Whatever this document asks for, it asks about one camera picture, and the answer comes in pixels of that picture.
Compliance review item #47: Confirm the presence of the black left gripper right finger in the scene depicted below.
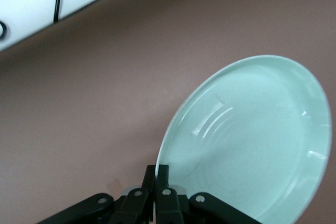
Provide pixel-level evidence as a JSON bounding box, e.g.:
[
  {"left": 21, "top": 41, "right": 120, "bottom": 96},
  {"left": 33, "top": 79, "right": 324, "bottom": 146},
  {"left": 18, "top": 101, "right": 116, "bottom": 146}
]
[{"left": 154, "top": 164, "right": 263, "bottom": 224}]

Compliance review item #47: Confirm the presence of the light green round plate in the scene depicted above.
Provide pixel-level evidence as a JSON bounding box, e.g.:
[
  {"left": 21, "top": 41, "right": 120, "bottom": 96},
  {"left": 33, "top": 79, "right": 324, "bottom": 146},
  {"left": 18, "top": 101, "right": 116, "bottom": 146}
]
[{"left": 156, "top": 55, "right": 332, "bottom": 224}]

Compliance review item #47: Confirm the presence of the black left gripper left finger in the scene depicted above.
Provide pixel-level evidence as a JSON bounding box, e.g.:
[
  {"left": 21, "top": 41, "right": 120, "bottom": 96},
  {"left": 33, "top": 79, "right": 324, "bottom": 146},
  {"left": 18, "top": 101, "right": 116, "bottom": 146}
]
[{"left": 36, "top": 165, "right": 155, "bottom": 224}]

